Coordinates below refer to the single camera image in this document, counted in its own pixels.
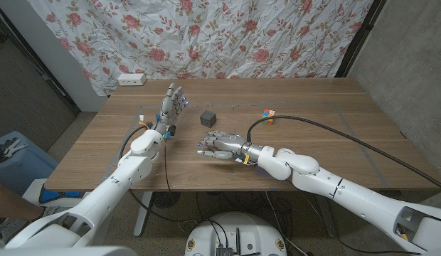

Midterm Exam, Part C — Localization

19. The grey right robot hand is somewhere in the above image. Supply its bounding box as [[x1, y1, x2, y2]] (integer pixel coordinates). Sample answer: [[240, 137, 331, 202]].
[[196, 129, 260, 165]]

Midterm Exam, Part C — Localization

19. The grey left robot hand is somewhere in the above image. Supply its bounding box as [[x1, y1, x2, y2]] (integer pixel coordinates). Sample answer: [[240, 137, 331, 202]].
[[154, 82, 189, 133]]

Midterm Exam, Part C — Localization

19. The bare person forearm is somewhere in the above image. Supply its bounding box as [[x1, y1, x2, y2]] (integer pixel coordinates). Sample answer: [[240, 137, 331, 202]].
[[0, 169, 46, 221]]

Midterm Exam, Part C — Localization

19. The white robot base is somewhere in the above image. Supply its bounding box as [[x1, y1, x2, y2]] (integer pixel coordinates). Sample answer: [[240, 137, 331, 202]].
[[184, 212, 288, 256]]

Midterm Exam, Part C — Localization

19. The dark grey block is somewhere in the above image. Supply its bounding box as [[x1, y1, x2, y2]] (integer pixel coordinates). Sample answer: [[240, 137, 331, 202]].
[[200, 110, 218, 129]]

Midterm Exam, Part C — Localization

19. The colourful Rubik's cube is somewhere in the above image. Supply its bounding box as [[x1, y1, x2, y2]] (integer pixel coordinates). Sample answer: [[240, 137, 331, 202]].
[[261, 108, 276, 126]]

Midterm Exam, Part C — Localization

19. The white power strip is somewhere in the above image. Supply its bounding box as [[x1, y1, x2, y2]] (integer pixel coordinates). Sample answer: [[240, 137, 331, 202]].
[[117, 73, 147, 87]]

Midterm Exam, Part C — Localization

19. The floral backdrop cloth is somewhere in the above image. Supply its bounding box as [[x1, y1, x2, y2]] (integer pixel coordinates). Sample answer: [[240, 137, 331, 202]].
[[28, 0, 374, 97]]

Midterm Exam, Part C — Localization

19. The white table leg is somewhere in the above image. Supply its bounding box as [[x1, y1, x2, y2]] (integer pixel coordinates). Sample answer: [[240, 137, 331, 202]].
[[133, 191, 154, 238], [314, 191, 339, 238]]

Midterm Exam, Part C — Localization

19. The white and blue device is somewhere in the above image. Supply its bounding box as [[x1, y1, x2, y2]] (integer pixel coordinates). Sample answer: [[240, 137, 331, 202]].
[[21, 177, 88, 225]]

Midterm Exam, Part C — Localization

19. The blue plastic bin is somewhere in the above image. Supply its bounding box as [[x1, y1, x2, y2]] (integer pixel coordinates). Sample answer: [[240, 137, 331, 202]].
[[0, 130, 60, 197]]

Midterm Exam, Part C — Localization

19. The white clamp tool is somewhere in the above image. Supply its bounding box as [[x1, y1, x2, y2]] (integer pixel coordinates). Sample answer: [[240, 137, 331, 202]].
[[0, 137, 28, 161]]

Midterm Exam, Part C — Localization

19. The black backdrop stand pole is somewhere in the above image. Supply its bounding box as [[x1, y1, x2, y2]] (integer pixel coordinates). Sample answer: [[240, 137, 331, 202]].
[[334, 0, 387, 78]]

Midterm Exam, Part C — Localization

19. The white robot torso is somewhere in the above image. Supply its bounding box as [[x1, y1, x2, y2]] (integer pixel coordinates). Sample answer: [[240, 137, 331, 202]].
[[0, 236, 138, 256]]

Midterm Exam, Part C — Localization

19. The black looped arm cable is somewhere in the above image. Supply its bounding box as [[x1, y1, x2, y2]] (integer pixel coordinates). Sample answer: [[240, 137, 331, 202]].
[[119, 124, 150, 159]]

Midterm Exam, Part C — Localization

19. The thin black hanging cable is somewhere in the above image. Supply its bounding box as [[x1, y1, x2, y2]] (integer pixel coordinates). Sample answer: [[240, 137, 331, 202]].
[[163, 140, 199, 228]]

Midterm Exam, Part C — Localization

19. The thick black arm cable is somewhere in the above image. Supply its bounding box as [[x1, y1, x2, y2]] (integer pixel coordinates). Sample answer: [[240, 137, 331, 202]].
[[245, 114, 441, 193]]

